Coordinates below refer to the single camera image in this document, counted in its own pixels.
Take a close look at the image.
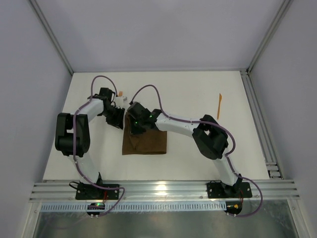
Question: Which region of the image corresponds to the brown cloth napkin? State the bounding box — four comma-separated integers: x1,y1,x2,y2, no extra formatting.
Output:
122,113,167,155

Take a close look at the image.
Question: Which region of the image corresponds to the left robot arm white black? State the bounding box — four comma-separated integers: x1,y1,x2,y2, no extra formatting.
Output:
55,88,125,194

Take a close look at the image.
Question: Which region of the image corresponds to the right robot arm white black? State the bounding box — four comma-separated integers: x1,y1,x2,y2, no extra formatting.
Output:
127,102,242,197

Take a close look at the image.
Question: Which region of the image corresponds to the orange plastic knife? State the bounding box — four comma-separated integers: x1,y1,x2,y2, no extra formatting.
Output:
217,93,222,120

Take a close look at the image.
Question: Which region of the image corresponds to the left small controller board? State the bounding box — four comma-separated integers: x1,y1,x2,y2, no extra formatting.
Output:
86,202,105,219

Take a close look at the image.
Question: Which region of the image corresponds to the small controller board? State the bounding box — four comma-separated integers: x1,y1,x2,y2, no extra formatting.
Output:
86,202,105,219
224,202,243,217

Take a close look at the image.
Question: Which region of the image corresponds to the right small controller board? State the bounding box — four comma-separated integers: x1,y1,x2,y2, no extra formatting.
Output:
224,202,243,217

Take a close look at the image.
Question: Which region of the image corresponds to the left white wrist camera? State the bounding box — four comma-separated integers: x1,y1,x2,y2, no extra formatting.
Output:
114,96,129,109

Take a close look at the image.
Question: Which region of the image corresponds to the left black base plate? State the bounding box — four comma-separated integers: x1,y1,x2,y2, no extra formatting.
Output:
75,183,119,200

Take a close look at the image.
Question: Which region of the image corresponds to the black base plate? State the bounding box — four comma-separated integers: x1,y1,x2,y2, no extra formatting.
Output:
75,183,119,200
206,179,253,198

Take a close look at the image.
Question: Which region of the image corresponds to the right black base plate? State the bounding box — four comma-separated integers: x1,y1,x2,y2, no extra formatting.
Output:
206,179,253,198

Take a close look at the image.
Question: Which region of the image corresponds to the aluminium front rail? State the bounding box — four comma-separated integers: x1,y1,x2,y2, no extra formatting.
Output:
29,179,300,202

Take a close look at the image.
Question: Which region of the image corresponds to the aluminium rail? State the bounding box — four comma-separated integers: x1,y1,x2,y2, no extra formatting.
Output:
29,179,300,202
240,69,284,179

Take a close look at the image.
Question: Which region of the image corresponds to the left aluminium corner post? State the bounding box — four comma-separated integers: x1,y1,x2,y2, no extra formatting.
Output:
27,0,74,75

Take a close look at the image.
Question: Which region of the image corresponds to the aluminium corner post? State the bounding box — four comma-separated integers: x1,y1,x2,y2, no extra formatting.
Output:
246,0,293,73
27,0,74,75

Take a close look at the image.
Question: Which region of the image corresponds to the slotted grey cable duct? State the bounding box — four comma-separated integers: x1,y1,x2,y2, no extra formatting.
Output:
41,200,226,212

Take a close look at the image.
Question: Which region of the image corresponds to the aluminium right side rail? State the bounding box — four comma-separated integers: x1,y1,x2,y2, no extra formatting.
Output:
240,69,284,179

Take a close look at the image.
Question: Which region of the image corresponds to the right aluminium corner post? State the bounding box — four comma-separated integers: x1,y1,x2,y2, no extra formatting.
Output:
246,0,293,73

